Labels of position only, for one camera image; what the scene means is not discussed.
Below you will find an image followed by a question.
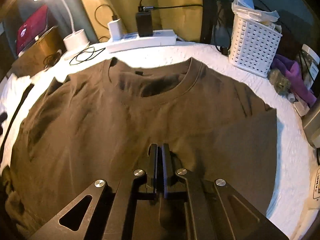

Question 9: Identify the white-lidded jar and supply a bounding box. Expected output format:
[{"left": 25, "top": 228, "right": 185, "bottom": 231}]
[{"left": 298, "top": 44, "right": 319, "bottom": 90}]

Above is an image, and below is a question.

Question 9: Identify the brown cardboard box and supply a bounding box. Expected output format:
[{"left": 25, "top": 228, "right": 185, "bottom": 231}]
[{"left": 10, "top": 25, "right": 66, "bottom": 77}]

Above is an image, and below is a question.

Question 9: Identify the white USB charger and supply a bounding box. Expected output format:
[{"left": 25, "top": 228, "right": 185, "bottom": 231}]
[{"left": 107, "top": 18, "right": 124, "bottom": 41}]

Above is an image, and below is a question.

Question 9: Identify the yellow curtain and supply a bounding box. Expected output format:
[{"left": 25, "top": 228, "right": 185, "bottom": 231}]
[{"left": 82, "top": 0, "right": 202, "bottom": 42}]

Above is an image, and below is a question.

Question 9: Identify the brown t-shirt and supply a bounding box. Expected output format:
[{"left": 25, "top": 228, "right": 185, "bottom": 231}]
[{"left": 3, "top": 58, "right": 277, "bottom": 237}]

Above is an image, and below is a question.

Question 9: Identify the red laptop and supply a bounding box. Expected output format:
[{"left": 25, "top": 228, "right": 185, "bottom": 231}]
[{"left": 16, "top": 4, "right": 48, "bottom": 56}]

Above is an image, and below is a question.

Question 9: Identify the white perforated plastic basket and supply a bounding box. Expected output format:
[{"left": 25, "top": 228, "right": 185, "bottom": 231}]
[{"left": 228, "top": 0, "right": 282, "bottom": 77}]

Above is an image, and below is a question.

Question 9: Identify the white power strip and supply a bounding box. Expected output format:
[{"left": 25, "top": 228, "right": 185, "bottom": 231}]
[{"left": 105, "top": 30, "right": 177, "bottom": 53}]

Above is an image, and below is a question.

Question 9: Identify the black power adapter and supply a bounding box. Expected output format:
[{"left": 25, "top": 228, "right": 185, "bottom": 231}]
[{"left": 136, "top": 11, "right": 153, "bottom": 37}]

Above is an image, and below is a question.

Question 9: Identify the black coiled cable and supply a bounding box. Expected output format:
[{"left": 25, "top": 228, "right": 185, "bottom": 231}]
[{"left": 68, "top": 45, "right": 106, "bottom": 66}]

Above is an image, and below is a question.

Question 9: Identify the purple cloth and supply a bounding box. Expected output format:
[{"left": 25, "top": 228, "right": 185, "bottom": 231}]
[{"left": 271, "top": 54, "right": 317, "bottom": 107}]

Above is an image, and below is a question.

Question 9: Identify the stainless steel tumbler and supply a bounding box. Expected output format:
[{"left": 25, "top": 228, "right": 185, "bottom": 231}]
[{"left": 302, "top": 102, "right": 320, "bottom": 148}]

